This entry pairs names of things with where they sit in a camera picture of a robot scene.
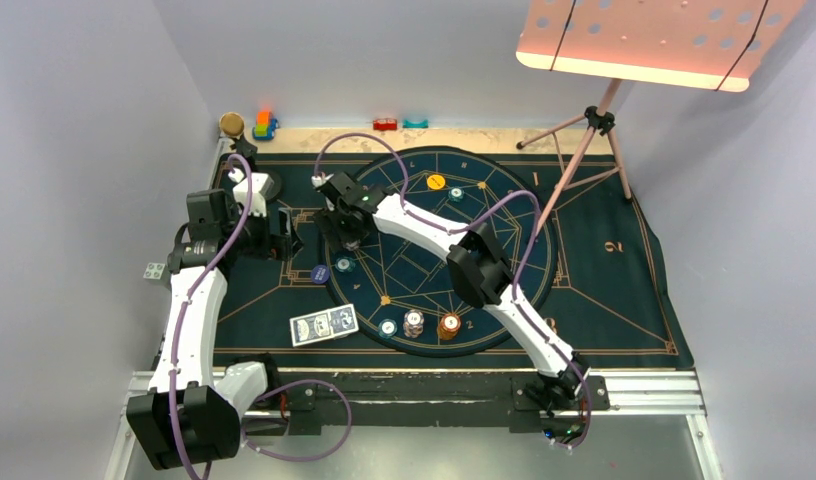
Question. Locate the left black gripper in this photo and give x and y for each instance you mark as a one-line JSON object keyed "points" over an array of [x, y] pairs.
{"points": [[280, 246]]}

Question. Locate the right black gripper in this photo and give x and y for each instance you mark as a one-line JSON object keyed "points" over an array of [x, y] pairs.
{"points": [[328, 218]]}

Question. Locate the teal chips seat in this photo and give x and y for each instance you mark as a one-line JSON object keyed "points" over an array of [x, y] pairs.
{"points": [[345, 264], [456, 194]]}

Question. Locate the purple small blind button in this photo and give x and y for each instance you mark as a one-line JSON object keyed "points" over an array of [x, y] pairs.
{"points": [[320, 274]]}

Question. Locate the yellow big blind button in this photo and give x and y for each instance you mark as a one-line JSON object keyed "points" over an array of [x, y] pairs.
{"points": [[436, 182]]}

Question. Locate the teal poker chip stack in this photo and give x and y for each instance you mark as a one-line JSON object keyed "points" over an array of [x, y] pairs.
{"points": [[387, 328]]}

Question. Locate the pink blue poker chip stack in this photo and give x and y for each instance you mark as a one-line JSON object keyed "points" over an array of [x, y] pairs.
{"points": [[413, 323]]}

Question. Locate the orange poker chip stack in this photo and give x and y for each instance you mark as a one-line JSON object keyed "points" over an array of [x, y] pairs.
{"points": [[448, 326]]}

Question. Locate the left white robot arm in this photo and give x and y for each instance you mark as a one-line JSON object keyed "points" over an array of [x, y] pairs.
{"points": [[186, 416]]}

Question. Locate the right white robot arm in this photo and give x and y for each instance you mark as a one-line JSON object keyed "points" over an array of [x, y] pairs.
{"points": [[480, 270]]}

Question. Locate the round blue poker mat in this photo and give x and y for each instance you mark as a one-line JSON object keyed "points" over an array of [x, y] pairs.
{"points": [[393, 276]]}

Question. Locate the red toy block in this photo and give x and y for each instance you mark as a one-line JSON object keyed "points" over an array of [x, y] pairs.
{"points": [[385, 124]]}

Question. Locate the blue playing card deck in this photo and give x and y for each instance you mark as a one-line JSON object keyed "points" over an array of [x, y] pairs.
{"points": [[324, 325]]}

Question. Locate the grey lego brick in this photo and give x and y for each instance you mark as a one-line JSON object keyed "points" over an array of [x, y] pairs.
{"points": [[156, 273]]}

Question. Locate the teal toy block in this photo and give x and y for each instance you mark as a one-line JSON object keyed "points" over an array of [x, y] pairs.
{"points": [[415, 123]]}

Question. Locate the orange green blue toy blocks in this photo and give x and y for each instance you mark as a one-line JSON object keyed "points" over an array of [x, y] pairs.
{"points": [[265, 126]]}

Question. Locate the dark green rectangular poker mat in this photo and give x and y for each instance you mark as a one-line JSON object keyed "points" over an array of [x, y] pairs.
{"points": [[608, 299]]}

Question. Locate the pink music stand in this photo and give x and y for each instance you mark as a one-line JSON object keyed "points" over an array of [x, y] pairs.
{"points": [[699, 44]]}

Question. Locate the black aluminium mounting rail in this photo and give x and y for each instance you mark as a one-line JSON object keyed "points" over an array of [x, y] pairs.
{"points": [[516, 400]]}

